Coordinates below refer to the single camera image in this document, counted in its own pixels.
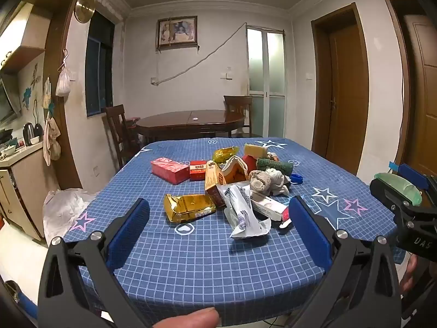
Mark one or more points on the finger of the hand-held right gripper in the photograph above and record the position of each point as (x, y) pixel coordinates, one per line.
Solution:
(411, 174)
(384, 194)

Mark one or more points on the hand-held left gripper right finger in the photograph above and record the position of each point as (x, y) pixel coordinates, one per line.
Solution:
(309, 232)

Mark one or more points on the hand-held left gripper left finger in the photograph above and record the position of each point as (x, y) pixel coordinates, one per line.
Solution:
(131, 225)

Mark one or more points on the pale green plastic wrapper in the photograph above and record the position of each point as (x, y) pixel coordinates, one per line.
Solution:
(399, 187)

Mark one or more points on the orange paper bag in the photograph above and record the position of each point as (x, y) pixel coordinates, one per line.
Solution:
(234, 171)

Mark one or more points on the person's right hand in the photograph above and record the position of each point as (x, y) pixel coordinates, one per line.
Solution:
(409, 273)

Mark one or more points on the person's left hand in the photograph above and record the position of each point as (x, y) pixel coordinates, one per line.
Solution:
(191, 319)

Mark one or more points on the blue tape strip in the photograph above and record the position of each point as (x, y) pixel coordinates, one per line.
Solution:
(393, 165)

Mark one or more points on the white pink long box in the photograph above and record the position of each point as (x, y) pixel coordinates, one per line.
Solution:
(269, 207)

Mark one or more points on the gold foil packet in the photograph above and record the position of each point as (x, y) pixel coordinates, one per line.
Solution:
(189, 207)

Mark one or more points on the pink tissue box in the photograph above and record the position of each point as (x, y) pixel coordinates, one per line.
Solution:
(169, 170)

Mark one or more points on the crumpled white plastic bag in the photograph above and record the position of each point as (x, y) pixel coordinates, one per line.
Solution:
(65, 208)

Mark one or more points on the blue star checkered tablecloth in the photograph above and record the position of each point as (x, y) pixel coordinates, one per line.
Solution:
(191, 263)

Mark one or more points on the white blue printed plastic package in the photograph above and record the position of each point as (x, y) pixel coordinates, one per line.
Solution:
(239, 211)

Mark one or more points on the green knit cloth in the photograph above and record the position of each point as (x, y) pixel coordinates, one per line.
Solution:
(275, 166)

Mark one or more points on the panelled wooden door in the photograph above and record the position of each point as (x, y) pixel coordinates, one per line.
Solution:
(421, 92)

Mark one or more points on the red cigarette pack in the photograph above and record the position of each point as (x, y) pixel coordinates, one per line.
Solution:
(198, 171)

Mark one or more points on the orange carton box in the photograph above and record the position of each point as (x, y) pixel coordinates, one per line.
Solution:
(212, 181)

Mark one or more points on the red pouch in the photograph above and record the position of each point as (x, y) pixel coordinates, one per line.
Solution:
(248, 163)

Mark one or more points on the dark wooden chair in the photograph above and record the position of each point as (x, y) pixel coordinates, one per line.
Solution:
(116, 133)

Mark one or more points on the yellow block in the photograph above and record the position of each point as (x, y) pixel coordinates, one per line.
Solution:
(255, 150)

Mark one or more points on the red patterned cloth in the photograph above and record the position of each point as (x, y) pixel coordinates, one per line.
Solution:
(132, 120)

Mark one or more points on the yellow green foil wrapper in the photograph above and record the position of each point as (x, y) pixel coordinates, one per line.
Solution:
(225, 153)

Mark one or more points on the beige base cabinet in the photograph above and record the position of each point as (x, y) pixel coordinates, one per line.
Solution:
(24, 184)

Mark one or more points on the beige hanging cloth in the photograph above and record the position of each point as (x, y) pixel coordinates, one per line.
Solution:
(51, 140)

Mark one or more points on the dark wooden dining table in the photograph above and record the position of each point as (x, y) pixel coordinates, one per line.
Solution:
(184, 121)

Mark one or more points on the white bowl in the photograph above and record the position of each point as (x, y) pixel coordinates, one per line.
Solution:
(34, 140)

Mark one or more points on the steel kettle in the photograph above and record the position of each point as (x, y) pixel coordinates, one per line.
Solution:
(28, 130)

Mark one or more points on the brown wooden chair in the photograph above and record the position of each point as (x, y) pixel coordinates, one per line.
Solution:
(237, 106)

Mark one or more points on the dark window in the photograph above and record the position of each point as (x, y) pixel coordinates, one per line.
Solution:
(99, 75)

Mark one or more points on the yellowish hanging bag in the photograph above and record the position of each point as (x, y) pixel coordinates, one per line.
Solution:
(46, 93)

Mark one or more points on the white hanging plastic bag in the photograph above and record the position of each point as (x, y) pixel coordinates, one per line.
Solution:
(63, 82)

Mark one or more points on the frosted glass door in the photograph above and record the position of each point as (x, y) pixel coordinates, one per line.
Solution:
(275, 75)

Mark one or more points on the range hood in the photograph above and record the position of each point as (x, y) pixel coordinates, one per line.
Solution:
(8, 102)

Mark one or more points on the white wall socket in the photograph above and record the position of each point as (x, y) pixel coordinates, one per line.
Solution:
(154, 81)

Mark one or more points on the flower wall sticker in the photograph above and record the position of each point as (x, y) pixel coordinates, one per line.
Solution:
(27, 94)

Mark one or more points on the framed wall picture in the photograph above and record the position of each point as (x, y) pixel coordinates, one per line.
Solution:
(177, 31)

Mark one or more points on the wooden doorway frame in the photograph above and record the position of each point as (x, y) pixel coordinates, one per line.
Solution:
(58, 34)

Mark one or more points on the wall cabinet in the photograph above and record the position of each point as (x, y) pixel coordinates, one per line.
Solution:
(24, 30)

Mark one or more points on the round gold wall clock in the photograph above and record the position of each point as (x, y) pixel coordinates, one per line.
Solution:
(84, 8)

